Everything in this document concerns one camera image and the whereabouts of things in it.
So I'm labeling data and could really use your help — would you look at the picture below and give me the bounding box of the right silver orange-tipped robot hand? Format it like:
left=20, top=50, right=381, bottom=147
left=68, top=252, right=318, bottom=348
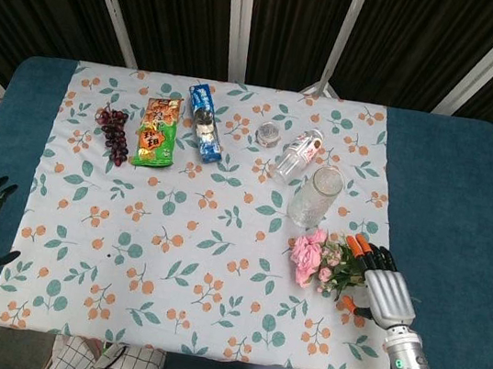
left=333, top=231, right=428, bottom=335

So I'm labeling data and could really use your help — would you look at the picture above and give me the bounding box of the pink rose bouquet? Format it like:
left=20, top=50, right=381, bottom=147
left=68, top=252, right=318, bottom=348
left=285, top=224, right=377, bottom=306

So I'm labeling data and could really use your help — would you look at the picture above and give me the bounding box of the clear glass vase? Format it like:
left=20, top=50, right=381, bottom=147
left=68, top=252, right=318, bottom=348
left=285, top=162, right=347, bottom=234

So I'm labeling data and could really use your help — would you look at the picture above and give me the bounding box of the teal table cover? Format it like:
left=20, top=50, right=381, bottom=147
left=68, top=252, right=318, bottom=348
left=0, top=48, right=493, bottom=369

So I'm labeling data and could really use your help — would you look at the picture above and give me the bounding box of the white checkered fabric bag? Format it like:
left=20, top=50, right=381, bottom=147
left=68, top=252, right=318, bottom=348
left=42, top=330, right=168, bottom=369

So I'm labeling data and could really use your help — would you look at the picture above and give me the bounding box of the clear plastic water bottle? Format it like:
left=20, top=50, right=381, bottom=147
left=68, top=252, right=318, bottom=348
left=270, top=124, right=326, bottom=190

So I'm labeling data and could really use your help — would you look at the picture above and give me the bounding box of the purple grape bunch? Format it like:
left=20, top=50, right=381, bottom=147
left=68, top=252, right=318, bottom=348
left=88, top=102, right=137, bottom=170

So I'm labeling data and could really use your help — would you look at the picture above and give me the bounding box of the floral print tablecloth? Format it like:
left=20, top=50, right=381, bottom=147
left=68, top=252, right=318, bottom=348
left=0, top=50, right=431, bottom=369

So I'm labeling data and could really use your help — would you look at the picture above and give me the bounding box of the small round metal tin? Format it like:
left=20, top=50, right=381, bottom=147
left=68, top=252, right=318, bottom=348
left=254, top=119, right=284, bottom=150

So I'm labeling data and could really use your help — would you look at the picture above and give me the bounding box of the white stand with base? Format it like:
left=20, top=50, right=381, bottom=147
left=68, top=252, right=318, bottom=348
left=299, top=65, right=342, bottom=99

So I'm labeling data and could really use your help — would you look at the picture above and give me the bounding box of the green orange snack bag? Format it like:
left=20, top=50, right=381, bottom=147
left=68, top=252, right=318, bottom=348
left=129, top=93, right=184, bottom=173

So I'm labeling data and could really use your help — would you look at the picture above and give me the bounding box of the blue cookie package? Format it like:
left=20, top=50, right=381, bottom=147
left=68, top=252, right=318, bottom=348
left=178, top=82, right=234, bottom=167

